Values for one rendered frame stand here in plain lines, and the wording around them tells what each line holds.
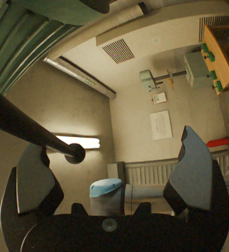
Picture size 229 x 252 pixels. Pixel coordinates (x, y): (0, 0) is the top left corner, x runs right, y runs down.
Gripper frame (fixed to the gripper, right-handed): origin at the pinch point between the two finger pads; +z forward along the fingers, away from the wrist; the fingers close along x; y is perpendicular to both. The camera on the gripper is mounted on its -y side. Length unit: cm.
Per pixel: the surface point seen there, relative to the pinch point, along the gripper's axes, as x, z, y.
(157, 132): 88, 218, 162
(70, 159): -6.6, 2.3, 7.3
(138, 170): 45, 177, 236
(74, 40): -46, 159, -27
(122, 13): 13, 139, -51
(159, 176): 88, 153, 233
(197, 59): 136, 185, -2
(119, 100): 8, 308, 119
